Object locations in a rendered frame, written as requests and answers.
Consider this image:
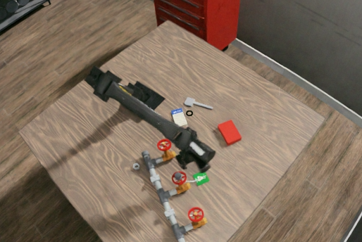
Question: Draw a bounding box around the red rectangular block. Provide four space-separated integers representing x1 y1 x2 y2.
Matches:
218 120 242 146

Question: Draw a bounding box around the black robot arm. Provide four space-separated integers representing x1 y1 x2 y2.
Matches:
84 65 215 174

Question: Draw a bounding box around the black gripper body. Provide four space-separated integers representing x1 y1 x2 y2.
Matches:
174 151 188 165

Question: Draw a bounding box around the green tag on white chain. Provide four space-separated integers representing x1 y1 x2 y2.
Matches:
186 173 210 186

